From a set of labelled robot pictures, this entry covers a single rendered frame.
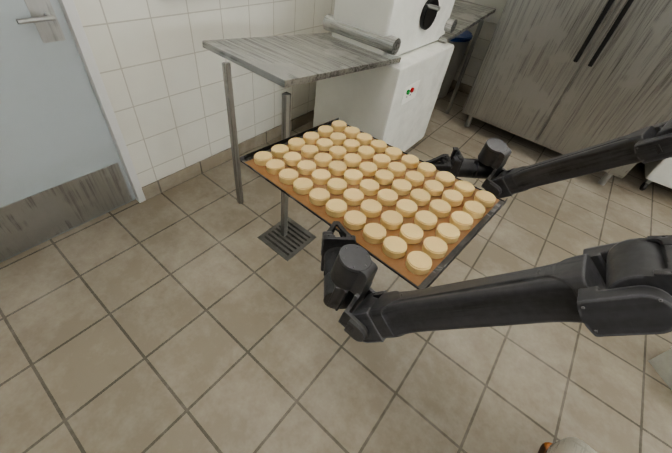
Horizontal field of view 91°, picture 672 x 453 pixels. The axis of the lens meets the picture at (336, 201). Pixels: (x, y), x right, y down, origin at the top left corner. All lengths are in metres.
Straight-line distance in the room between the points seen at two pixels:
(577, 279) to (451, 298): 0.15
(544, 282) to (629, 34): 2.82
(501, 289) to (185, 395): 1.40
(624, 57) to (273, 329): 2.89
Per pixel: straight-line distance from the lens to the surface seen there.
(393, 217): 0.76
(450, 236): 0.76
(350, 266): 0.55
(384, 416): 1.62
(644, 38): 3.18
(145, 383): 1.71
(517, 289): 0.45
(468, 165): 1.03
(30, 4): 1.89
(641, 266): 0.42
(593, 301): 0.40
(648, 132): 0.89
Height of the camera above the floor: 1.53
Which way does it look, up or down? 42 degrees down
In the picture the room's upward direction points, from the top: 9 degrees clockwise
